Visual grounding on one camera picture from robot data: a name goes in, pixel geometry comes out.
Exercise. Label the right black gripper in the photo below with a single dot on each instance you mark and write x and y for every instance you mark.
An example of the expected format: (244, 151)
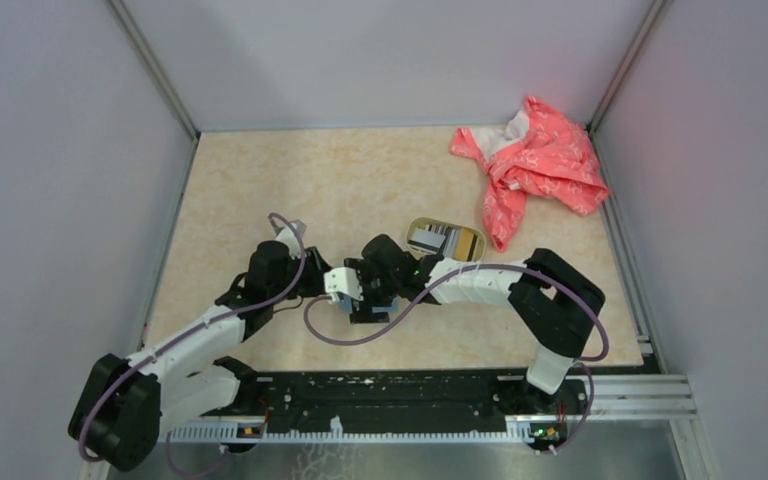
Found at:
(362, 309)

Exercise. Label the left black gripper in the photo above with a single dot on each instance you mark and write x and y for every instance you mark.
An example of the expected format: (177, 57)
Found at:
(316, 265)

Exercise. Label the beige card holder wallet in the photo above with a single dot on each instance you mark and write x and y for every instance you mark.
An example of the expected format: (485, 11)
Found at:
(348, 305)

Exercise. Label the grey white credit card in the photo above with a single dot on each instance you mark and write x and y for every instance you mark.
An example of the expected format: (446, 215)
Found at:
(429, 238)

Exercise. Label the beige tray of cards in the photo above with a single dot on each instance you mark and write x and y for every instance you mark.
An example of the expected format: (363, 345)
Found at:
(463, 243)

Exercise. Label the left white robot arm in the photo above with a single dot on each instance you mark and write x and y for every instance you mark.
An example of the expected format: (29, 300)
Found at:
(128, 403)

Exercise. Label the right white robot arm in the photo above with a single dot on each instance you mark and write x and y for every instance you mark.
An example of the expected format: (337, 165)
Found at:
(557, 303)

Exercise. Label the pink crumpled cloth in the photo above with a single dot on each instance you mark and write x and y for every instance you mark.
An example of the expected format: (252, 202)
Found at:
(539, 153)

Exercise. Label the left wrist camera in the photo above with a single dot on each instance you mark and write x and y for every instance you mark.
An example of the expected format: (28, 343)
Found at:
(292, 234)

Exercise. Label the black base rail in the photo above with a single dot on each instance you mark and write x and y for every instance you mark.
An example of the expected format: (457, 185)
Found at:
(399, 401)

